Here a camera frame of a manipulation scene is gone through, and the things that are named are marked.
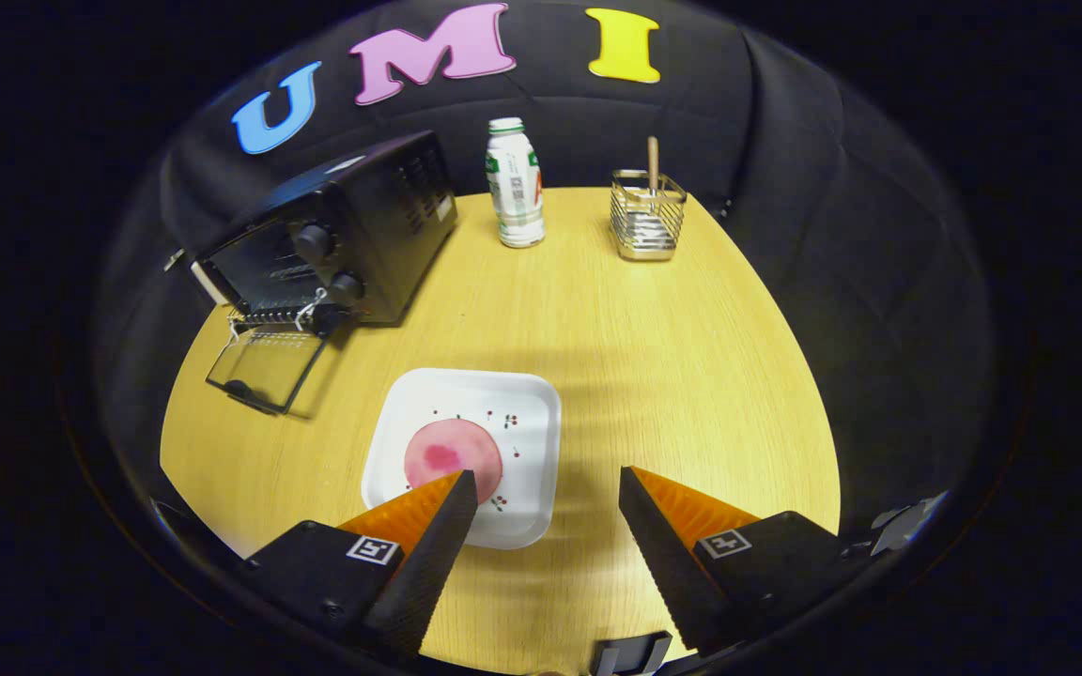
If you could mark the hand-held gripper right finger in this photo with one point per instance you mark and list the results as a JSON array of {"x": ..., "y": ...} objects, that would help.
[{"x": 668, "y": 554}]

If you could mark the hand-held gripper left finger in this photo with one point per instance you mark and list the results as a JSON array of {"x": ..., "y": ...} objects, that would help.
[{"x": 433, "y": 554}]

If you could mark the wooden stick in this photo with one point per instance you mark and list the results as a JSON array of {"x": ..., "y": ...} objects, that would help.
[{"x": 653, "y": 160}]

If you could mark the black toaster oven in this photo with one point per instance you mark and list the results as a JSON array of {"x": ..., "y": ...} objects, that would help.
[{"x": 381, "y": 225}]

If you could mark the pink ham slice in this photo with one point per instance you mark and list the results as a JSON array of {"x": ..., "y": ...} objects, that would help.
[{"x": 452, "y": 455}]

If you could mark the white plastic bottle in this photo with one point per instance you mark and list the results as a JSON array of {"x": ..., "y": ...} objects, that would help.
[{"x": 515, "y": 188}]

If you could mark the white square plate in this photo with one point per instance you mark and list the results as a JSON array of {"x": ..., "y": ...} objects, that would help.
[{"x": 513, "y": 422}]

